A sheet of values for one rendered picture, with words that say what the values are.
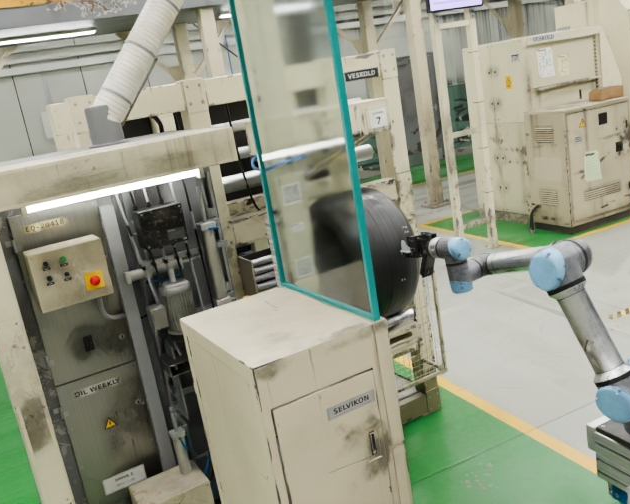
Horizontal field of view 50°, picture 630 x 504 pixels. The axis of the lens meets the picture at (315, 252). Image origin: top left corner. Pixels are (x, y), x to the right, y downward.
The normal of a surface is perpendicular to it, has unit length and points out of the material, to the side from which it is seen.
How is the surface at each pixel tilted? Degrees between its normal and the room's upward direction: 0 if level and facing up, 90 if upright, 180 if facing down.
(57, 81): 90
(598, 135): 90
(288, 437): 90
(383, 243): 69
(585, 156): 89
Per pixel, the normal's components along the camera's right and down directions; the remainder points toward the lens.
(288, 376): 0.49, 0.13
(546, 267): -0.82, 0.15
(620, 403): -0.72, 0.40
